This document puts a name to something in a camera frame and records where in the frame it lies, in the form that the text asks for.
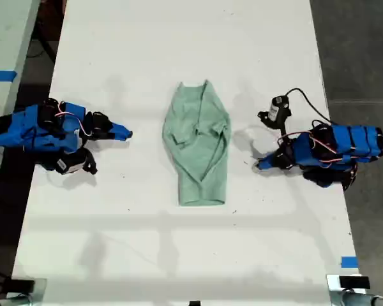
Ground pale green t-shirt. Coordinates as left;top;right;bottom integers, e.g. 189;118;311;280
161;80;233;207

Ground black camera box with label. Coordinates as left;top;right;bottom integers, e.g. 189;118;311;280
53;148;98;176
257;95;292;129

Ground white side table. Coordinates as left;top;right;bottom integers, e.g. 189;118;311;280
0;0;41;195

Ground black camera cable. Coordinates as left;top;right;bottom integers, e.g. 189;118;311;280
283;88;332;124

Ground small blue tape square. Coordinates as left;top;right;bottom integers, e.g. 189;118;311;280
340;256;359;269

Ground short black camera stalk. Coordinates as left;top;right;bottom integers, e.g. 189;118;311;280
276;122;290;145
75;147;94;160

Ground small black box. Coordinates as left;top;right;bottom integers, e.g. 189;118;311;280
338;276;371;289
2;278;36;295

